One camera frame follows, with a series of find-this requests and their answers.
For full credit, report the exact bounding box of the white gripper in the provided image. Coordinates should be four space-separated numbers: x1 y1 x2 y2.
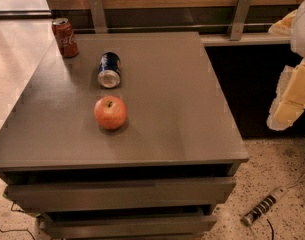
267 0 305 131

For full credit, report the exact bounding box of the grey drawer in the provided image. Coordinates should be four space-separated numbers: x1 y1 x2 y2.
6 177 235 212
43 216 216 238

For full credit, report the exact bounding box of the right metal bracket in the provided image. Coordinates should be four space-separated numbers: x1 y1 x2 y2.
227 0 252 41

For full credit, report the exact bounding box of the left metal bracket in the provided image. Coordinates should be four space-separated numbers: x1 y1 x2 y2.
89 0 108 33

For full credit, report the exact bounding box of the black cable on floor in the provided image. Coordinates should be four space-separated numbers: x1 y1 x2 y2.
0 202 37 240

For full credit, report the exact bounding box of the red apple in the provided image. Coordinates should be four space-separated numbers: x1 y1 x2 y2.
94 96 127 130

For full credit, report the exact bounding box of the blue pepsi can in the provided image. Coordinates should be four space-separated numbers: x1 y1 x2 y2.
97 52 121 88

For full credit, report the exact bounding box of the white power strip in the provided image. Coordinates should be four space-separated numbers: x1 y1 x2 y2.
241 187 288 226

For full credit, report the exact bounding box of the red coca-cola can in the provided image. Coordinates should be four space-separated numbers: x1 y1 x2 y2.
52 18 79 58

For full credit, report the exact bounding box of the upper grey drawer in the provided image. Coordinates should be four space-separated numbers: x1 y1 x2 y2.
6 177 235 212

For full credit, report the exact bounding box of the horizontal metal rail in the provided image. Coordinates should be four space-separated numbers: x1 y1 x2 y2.
72 22 274 32

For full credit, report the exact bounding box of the lower grey drawer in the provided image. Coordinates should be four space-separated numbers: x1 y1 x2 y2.
43 216 216 238

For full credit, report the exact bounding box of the white power strip cord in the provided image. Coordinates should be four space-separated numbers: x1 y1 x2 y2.
285 165 305 190

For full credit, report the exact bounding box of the grey drawer cabinet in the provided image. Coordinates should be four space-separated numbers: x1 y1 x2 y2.
0 33 247 240

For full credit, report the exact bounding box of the metal bracket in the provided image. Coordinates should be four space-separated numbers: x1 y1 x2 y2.
89 0 108 33
227 0 252 41

